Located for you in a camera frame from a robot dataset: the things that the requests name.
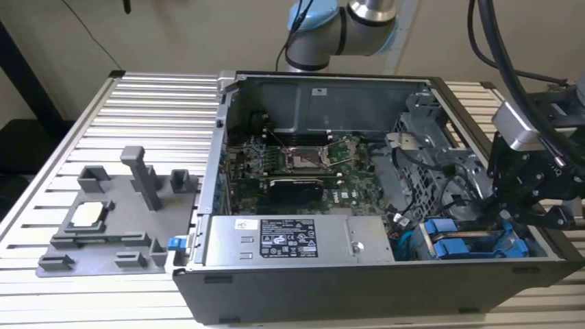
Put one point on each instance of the thin metal locking lever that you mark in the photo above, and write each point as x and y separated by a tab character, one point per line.
279	140

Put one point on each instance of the black graphics card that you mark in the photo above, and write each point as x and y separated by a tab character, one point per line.
295	190

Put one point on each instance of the hard disk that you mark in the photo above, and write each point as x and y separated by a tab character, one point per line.
439	226

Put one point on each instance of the silver power supply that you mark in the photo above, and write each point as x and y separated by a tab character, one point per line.
333	240

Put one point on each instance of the green motherboard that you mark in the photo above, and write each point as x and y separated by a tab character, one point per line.
356	195

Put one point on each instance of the grey metal disk bay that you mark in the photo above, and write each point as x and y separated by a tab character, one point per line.
420	181

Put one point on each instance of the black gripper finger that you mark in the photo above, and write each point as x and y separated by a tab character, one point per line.
512	171
548	214

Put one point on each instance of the silver CPU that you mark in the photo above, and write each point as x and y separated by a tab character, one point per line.
88	213

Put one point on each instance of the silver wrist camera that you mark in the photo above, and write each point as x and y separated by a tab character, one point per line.
521	127

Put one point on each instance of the black PC case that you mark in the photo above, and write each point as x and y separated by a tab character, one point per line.
320	294

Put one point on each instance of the blue case latch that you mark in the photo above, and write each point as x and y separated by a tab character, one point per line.
176	244

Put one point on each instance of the empty blue disk carrier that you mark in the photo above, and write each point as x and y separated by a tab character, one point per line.
449	248

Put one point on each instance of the CPU socket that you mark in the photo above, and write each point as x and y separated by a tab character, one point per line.
304	161

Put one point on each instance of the grey parts rack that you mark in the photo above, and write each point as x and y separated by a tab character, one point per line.
128	212

